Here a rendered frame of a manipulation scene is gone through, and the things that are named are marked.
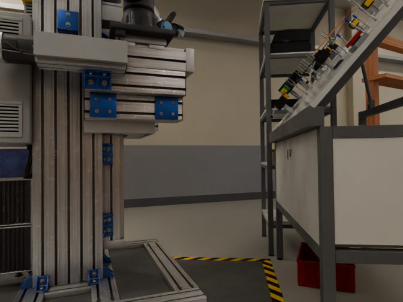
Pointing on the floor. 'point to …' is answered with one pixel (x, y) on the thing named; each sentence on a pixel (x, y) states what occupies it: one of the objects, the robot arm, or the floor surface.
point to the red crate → (305, 265)
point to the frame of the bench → (374, 257)
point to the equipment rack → (268, 21)
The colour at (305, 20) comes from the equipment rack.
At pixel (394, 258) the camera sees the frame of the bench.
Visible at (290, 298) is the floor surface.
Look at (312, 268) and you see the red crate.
